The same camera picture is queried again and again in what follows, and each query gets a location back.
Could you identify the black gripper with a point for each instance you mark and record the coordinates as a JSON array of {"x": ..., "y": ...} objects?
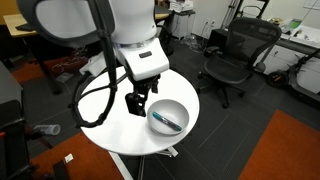
[{"x": 136, "y": 102}]

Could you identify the teal marker pen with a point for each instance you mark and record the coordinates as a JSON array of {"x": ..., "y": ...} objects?
[{"x": 167, "y": 121}]

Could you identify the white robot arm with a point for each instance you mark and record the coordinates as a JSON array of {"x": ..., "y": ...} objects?
[{"x": 126, "y": 30}]

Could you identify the white bowl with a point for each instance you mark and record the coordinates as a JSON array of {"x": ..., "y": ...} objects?
[{"x": 170, "y": 109}]

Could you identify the round white table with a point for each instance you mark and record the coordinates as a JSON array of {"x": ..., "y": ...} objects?
[{"x": 126, "y": 134}]

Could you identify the clear plastic bottle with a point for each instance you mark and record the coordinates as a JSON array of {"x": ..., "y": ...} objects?
[{"x": 49, "y": 129}]

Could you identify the black mesh office chair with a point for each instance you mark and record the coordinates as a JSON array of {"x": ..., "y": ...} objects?
[{"x": 246, "y": 39}]

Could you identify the white cabinet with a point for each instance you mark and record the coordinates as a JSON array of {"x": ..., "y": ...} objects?
[{"x": 183, "y": 17}]

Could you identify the wooden desk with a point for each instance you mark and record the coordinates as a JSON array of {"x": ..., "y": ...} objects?
[{"x": 39, "y": 47}]

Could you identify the electric scooter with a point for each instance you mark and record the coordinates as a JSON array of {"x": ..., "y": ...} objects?
[{"x": 281, "y": 79}]

